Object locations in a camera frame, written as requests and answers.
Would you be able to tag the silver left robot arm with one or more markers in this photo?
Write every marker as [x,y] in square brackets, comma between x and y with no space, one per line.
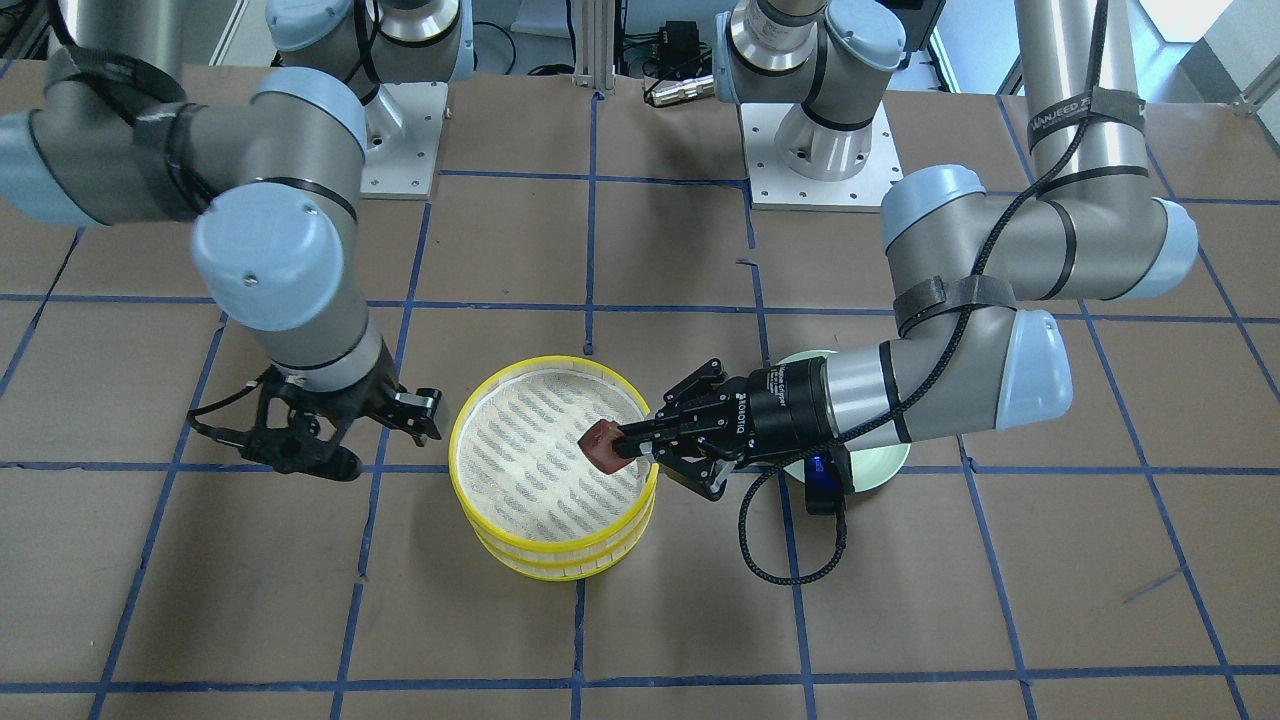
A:
[971,354]

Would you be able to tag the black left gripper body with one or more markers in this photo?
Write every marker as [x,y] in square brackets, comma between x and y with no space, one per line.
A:
[785,405]

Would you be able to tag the yellow rimmed bamboo steamer tray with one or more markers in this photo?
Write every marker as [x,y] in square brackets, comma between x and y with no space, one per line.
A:
[514,457]

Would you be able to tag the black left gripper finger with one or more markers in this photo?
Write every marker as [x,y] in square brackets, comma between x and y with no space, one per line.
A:
[662,452]
[654,432]

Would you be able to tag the brown red bun piece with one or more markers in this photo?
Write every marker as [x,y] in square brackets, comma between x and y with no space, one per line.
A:
[597,446]

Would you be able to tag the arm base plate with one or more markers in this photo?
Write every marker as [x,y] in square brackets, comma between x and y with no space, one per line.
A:
[795,165]
[404,124]

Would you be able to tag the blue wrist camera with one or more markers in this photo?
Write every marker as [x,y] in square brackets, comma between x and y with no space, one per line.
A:
[827,480]

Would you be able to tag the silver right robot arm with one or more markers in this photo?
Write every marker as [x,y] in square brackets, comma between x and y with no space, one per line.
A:
[271,189]

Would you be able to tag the pale green plate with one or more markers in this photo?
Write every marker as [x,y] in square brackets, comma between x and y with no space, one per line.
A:
[871,467]

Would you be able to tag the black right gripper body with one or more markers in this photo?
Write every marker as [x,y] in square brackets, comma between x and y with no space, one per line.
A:
[357,396]

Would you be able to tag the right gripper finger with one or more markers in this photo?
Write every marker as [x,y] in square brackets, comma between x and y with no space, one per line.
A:
[414,413]
[338,464]

